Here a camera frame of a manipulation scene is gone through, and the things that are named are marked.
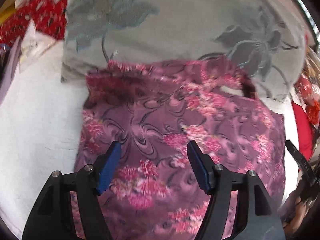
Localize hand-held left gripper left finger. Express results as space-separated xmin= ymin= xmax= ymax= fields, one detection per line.
xmin=22 ymin=141 xmax=122 ymax=240

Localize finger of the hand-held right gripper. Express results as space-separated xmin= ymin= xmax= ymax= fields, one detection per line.
xmin=285 ymin=139 xmax=313 ymax=180

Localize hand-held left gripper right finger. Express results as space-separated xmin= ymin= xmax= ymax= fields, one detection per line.
xmin=187 ymin=141 xmax=287 ymax=240

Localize purple pink floral shirt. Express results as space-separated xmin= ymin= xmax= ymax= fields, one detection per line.
xmin=71 ymin=57 xmax=287 ymax=240

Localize plain red cloth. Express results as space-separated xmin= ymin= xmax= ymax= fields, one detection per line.
xmin=291 ymin=102 xmax=318 ymax=163

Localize doll in clear plastic bag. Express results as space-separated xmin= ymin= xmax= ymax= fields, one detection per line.
xmin=294 ymin=45 xmax=320 ymax=125

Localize white quilted bed cover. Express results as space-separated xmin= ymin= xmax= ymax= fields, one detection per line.
xmin=0 ymin=40 xmax=300 ymax=240

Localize lavender paper sheet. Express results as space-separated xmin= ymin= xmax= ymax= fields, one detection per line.
xmin=0 ymin=36 xmax=22 ymax=93

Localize grey floral pillow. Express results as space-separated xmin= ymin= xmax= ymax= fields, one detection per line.
xmin=61 ymin=0 xmax=309 ymax=113

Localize white papers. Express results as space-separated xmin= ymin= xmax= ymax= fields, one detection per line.
xmin=20 ymin=20 xmax=57 ymax=65

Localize red floral blanket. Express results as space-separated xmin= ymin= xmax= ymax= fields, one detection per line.
xmin=0 ymin=0 xmax=72 ymax=45

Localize yellow box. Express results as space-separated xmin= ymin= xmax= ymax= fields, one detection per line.
xmin=0 ymin=2 xmax=15 ymax=25

